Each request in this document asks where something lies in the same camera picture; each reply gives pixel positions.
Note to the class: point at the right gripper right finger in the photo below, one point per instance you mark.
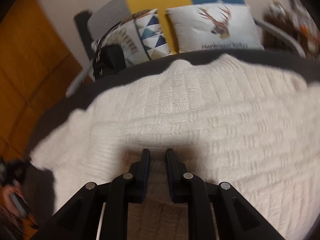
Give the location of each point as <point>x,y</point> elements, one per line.
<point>214,211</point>

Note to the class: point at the cream knitted sweater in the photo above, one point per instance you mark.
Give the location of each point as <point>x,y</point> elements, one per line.
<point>253,126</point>

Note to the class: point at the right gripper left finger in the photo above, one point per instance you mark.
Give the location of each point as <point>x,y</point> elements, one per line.
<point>100,211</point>

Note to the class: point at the geometric triangle print pillow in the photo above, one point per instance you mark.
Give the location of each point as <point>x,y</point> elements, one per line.
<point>140,37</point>

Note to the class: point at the wooden wardrobe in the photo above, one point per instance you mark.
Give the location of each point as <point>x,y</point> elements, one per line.
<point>36,70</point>

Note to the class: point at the grey yellow blue armchair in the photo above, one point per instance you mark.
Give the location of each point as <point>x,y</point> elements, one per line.
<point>93,25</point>

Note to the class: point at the white deer print pillow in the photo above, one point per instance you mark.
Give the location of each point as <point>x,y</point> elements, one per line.
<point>211,26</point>

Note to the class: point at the black handbag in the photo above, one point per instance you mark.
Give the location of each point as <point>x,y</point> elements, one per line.
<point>108,60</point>

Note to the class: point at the wooden side table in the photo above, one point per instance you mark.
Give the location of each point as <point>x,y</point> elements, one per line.
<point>299,25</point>

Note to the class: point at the person left hand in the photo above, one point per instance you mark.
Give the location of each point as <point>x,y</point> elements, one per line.
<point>8,190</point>

